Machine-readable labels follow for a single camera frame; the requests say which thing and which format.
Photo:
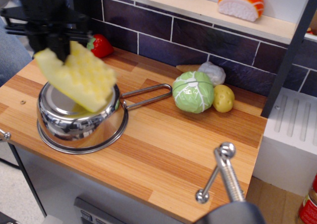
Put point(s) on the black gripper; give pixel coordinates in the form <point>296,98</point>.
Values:
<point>54,31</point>

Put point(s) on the yellow sponge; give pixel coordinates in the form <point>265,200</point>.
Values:
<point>83,77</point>

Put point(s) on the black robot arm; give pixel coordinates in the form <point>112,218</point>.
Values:
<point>47,6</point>

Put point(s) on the stainless steel pot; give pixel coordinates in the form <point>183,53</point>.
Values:
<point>69,128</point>

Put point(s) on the red toy strawberry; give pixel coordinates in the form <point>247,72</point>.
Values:
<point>100,46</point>

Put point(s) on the person leg in jeans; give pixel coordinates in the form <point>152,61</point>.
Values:
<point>13,55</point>

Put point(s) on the small metal knob left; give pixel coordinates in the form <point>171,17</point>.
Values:
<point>4,136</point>

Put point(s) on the green toy cabbage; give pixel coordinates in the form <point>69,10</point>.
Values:
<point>193,92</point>

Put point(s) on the white toy cauliflower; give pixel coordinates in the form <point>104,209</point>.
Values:
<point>215,73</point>

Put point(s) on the yellow toy potato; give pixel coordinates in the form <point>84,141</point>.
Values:
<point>223,98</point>

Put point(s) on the grey oven control panel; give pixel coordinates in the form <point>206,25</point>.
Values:
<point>89,214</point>

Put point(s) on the salmon sushi toy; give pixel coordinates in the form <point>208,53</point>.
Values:
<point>249,10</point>

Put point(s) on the light wooden shelf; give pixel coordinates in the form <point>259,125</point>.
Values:
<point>266,27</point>

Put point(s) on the white ribbed drainer block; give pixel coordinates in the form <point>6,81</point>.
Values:
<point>287,157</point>

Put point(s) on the metal clamp screw handle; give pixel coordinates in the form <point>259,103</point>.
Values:
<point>223,155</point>

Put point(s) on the dark shelf side post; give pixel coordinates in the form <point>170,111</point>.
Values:
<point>286,64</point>

